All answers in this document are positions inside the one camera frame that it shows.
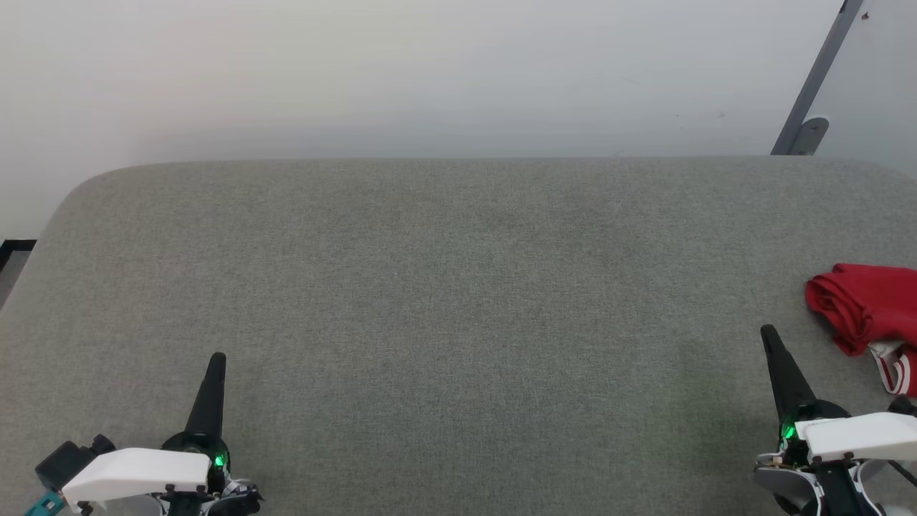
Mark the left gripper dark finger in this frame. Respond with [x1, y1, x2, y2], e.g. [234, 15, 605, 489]
[184, 352, 227, 439]

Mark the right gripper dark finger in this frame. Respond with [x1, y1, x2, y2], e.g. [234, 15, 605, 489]
[760, 325, 817, 421]

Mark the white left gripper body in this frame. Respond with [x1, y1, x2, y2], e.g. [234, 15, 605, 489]
[61, 434, 262, 516]

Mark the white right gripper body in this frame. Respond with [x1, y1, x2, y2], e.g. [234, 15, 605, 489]
[754, 400, 917, 468]

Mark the red basketball jersey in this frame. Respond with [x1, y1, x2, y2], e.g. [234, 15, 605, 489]
[805, 263, 917, 397]

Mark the grey fabric sofa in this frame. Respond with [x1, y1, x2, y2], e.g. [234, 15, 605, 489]
[0, 156, 917, 516]

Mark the black framed panel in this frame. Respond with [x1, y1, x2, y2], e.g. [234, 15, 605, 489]
[0, 239, 37, 272]

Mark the grey metal bar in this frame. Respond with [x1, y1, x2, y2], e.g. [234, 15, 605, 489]
[770, 0, 865, 156]

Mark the teal cable connector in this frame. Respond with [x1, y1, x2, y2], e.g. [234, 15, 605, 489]
[25, 491, 67, 516]

